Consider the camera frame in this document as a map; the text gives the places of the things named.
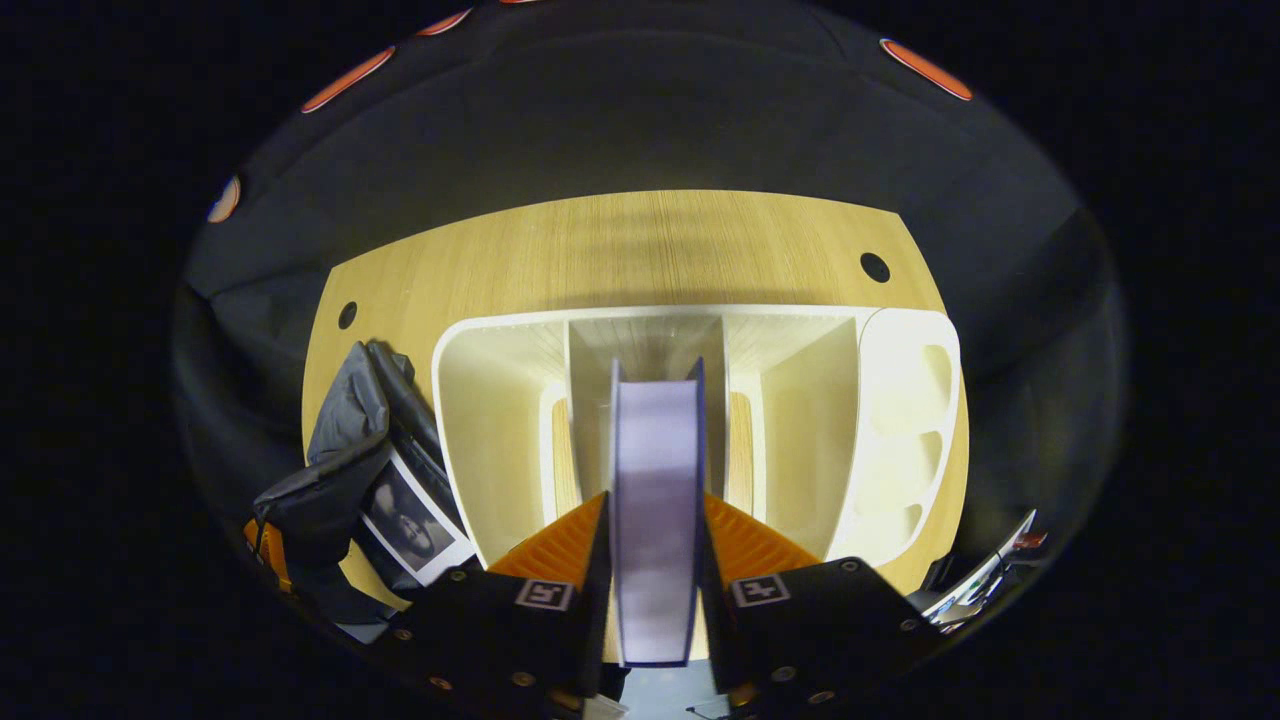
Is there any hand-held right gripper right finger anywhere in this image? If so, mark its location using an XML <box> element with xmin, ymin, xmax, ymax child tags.
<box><xmin>700</xmin><ymin>492</ymin><xmax>946</xmax><ymax>716</ymax></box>

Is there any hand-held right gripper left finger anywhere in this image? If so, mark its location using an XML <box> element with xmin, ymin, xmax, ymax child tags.
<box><xmin>375</xmin><ymin>490</ymin><xmax>613</xmax><ymax>716</ymax></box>

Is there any white book with black spine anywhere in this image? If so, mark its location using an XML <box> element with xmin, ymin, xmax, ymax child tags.
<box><xmin>358</xmin><ymin>448</ymin><xmax>478</xmax><ymax>588</ymax></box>

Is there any grey schoolbag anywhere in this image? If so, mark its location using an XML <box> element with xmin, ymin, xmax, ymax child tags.
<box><xmin>252</xmin><ymin>340</ymin><xmax>481</xmax><ymax>641</ymax></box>

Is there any white bookshelf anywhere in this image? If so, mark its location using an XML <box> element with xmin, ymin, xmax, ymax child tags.
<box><xmin>432</xmin><ymin>305</ymin><xmax>963</xmax><ymax>601</ymax></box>

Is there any blue book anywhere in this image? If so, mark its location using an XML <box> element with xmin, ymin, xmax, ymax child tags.
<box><xmin>610</xmin><ymin>358</ymin><xmax>708</xmax><ymax>668</ymax></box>

